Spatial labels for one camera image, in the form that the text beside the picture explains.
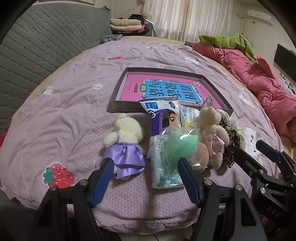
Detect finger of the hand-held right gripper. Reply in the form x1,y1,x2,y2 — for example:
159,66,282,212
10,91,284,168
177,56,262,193
255,140,296,180
233,148,269,186

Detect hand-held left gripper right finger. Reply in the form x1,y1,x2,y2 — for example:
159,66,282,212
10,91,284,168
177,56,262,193
177,158,266,241

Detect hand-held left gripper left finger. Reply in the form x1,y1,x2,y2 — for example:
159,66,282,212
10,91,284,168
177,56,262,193
30,159,116,241

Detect leopard scrunchie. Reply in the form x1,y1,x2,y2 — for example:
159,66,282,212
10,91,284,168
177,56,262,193
222,126,246,168

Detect green white tissue pack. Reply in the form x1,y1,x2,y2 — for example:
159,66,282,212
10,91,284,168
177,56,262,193
148,134,185,189

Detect plush doll purple dress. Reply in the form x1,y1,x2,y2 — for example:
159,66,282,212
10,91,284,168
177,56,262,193
96,113,146,180

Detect green makeup sponge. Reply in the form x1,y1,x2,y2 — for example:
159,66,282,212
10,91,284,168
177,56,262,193
165,131,199,173

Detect plush bear pink dress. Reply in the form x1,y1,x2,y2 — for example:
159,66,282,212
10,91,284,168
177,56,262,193
196,107,229,168

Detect yellow white packet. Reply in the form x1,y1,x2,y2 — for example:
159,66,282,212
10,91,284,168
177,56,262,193
179,104,200,128

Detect purple white packet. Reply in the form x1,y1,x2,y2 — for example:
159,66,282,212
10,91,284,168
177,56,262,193
138,97,179,137

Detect shallow brown box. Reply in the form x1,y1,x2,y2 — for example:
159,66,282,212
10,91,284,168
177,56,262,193
110,67,234,116

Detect pink quilt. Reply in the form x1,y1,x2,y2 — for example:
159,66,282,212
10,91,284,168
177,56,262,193
192,43,296,146

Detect black television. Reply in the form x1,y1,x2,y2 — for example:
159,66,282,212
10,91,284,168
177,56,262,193
273,44,296,81

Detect pink book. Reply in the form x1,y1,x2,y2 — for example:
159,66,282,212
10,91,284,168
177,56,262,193
119,75,223,109

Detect green cloth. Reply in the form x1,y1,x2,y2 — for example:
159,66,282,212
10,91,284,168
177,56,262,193
199,34,259,65

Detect white air conditioner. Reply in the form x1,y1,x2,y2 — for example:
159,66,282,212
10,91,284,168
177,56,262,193
247,9,273,25

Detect blue patterned cloth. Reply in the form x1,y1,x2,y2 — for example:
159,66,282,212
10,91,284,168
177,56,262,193
100,34,123,44

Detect grey quilted headboard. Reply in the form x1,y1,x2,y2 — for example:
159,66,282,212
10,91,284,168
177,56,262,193
0,3,112,149

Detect white curtain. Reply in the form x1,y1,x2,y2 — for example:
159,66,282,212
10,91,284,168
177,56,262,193
142,0,233,43

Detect dark red cloth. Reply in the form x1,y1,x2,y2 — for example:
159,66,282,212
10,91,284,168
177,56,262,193
138,26,151,37

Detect cream folded blanket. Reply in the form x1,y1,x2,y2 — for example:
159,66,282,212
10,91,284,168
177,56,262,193
110,18,141,26

